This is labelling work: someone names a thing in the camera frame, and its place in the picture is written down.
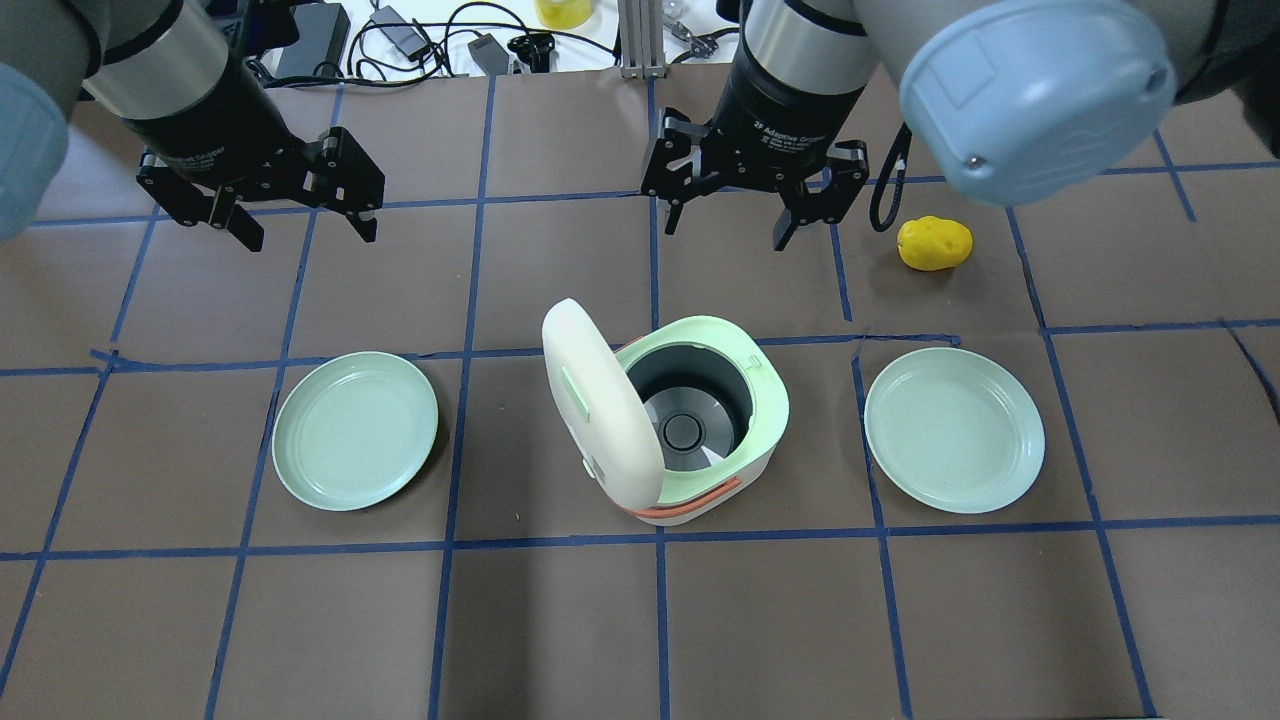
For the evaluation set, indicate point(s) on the white rice cooker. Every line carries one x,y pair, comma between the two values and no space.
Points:
672,424

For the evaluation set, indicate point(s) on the aluminium frame post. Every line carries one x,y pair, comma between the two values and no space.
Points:
640,31

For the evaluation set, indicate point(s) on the yellow lemon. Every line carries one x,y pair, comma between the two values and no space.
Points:
933,244

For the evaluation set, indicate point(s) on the green plate near lemon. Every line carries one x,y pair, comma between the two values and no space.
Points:
955,430

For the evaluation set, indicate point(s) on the green plate near wrist camera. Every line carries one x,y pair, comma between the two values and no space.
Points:
355,431

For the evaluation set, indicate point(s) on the black gripper, image-left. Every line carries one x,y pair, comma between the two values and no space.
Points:
210,127

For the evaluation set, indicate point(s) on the black gripper, image-right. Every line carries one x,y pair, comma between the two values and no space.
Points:
780,108

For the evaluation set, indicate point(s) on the small black power brick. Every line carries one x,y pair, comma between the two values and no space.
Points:
404,36

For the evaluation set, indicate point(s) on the yellow tape roll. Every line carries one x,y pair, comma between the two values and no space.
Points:
563,15

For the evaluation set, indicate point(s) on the black power adapter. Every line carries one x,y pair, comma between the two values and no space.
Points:
322,30

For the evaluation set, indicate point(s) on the grey charger block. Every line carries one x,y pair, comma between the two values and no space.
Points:
489,56

